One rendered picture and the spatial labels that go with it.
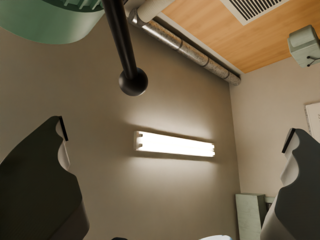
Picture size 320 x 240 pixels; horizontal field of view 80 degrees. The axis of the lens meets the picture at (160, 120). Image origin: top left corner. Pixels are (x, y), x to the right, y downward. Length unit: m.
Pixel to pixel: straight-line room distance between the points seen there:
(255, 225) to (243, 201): 0.30
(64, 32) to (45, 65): 1.38
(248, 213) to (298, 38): 2.13
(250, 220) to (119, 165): 1.99
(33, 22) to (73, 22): 0.04
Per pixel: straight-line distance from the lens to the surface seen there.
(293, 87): 3.27
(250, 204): 3.03
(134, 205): 1.83
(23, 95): 1.56
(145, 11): 2.07
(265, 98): 3.34
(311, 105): 3.14
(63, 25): 0.29
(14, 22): 0.30
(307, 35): 2.29
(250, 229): 3.10
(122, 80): 0.22
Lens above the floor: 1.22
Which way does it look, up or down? 45 degrees up
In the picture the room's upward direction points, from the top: 106 degrees counter-clockwise
